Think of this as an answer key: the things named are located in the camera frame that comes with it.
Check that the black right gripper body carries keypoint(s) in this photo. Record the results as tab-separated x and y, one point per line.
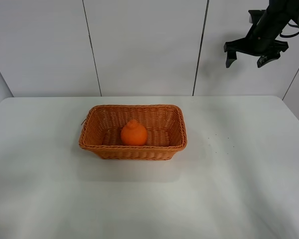
261	38

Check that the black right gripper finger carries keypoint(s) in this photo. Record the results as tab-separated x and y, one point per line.
263	60
231	57

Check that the orange fruit with stem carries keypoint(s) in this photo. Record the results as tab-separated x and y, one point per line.
134	134

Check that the orange wicker basket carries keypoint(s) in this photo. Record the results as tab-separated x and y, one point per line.
101	132

